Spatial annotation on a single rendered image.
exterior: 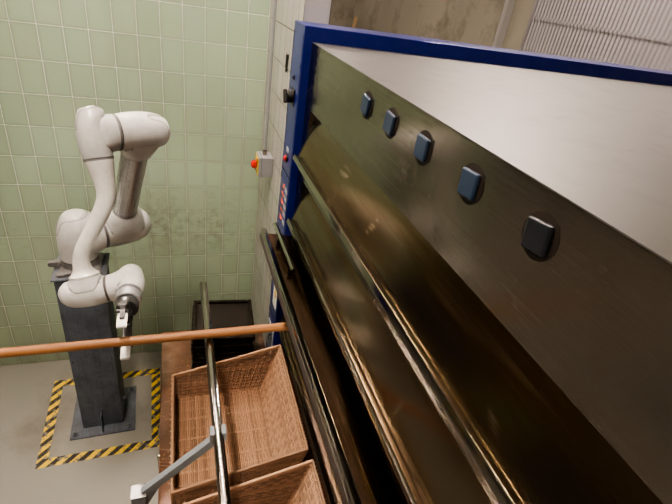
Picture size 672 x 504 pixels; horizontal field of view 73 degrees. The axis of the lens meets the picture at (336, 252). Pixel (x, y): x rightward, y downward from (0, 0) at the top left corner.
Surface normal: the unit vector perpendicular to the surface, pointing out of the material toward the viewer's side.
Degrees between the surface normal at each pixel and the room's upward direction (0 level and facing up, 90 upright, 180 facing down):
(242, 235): 90
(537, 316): 90
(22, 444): 0
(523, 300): 90
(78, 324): 90
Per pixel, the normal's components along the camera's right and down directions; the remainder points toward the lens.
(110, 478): 0.15, -0.85
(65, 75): 0.29, 0.52
